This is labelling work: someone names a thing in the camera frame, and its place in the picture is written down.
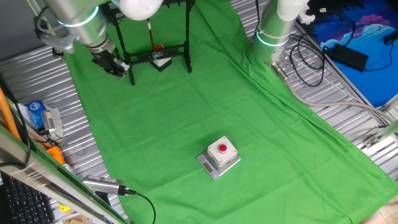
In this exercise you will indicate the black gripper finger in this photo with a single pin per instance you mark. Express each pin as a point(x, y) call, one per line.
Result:
point(102, 67)
point(122, 67)

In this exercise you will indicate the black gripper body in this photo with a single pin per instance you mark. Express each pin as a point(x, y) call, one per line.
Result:
point(104, 59)

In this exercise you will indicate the brown brush with clear cap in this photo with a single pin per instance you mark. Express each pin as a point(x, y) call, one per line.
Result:
point(151, 35)

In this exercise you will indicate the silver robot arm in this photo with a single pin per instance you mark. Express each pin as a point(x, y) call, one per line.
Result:
point(84, 21)

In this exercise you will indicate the black pen rack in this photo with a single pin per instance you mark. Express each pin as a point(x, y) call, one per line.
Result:
point(188, 46)

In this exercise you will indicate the red-button box with black base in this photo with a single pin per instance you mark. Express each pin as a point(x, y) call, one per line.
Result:
point(161, 62)

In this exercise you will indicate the blue tissue pack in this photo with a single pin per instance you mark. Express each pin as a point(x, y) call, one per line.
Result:
point(35, 113)

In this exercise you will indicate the orange box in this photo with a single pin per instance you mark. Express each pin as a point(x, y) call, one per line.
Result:
point(56, 154)

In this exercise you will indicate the orange pole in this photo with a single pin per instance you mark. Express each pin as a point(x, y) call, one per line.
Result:
point(6, 112)

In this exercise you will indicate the silver digital scale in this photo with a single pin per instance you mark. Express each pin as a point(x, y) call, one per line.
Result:
point(206, 166)

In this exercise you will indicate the white red-button box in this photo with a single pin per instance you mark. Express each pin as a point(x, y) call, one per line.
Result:
point(228, 155)

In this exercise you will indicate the green cloth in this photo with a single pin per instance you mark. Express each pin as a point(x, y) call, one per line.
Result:
point(248, 124)

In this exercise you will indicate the black keyboard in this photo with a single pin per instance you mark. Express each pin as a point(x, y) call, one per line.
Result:
point(25, 205)

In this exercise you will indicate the black power adapter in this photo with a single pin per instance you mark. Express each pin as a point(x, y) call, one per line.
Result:
point(348, 56)

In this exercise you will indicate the blue patterned mat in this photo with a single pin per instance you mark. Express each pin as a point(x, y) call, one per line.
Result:
point(373, 77)

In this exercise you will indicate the black mouse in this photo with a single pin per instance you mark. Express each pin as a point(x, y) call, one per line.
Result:
point(391, 38)

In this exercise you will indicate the wrist camera on silver bracket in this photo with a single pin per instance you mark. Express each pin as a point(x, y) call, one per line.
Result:
point(56, 39)

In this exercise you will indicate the aluminium frame strut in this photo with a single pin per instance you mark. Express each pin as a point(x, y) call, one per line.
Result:
point(385, 132)
point(32, 4)

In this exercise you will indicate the aluminium frame bar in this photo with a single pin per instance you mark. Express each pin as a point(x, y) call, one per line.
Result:
point(46, 177)

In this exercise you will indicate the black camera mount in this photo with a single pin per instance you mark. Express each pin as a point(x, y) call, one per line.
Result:
point(102, 199)

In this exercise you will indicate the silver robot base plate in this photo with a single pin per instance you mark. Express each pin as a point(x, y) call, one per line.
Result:
point(284, 59)

